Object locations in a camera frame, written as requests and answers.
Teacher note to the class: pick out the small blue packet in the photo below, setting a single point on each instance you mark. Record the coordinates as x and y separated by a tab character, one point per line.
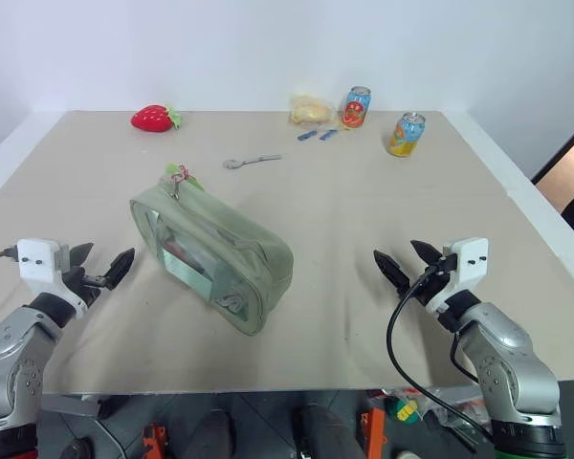
328	134
307	135

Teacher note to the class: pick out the yellow snack bag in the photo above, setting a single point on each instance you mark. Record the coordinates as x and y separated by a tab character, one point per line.
311	111

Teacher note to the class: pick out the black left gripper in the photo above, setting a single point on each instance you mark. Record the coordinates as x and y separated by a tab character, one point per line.
79	282

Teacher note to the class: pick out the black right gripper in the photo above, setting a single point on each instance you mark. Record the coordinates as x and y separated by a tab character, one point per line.
433	284

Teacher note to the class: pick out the yellow orange drink can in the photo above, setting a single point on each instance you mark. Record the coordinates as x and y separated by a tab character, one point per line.
405	136

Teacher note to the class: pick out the red drink can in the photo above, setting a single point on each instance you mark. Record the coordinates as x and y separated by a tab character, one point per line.
357	107

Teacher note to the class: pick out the small dark rounded shape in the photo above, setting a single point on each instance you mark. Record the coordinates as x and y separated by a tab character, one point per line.
75	449

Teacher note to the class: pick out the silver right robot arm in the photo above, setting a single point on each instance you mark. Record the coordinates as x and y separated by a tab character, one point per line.
507	354

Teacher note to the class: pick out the grey metal bracket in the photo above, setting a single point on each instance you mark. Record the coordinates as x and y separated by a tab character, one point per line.
72	406

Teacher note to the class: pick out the green zippered pouch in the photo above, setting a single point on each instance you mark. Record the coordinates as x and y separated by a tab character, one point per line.
239	244

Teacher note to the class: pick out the tall orange clamp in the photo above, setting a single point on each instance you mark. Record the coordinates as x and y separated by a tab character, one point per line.
374	430

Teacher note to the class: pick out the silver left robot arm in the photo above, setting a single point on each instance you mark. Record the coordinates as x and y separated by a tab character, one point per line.
9	354

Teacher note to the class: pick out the red strawberry toy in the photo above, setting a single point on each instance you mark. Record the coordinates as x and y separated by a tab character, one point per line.
150	118

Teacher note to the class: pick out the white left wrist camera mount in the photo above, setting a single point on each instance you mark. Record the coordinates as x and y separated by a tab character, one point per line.
36	260

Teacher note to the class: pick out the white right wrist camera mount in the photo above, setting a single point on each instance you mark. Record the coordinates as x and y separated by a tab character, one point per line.
471	260

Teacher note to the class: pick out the clear plastic bag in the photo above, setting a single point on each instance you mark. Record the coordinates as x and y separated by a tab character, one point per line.
459	404

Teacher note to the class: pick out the large dark rounded shape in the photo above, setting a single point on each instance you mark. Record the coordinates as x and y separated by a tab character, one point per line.
325	430

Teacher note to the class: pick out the green red zipper charm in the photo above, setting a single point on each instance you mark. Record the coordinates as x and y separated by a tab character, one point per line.
174	169

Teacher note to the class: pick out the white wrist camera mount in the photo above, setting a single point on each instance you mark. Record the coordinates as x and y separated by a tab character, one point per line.
36	260
471	260

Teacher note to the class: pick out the green yellow ball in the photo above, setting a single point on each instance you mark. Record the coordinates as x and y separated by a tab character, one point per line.
401	409

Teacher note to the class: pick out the silver metal spoon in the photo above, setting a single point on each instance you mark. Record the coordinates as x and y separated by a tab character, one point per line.
251	160

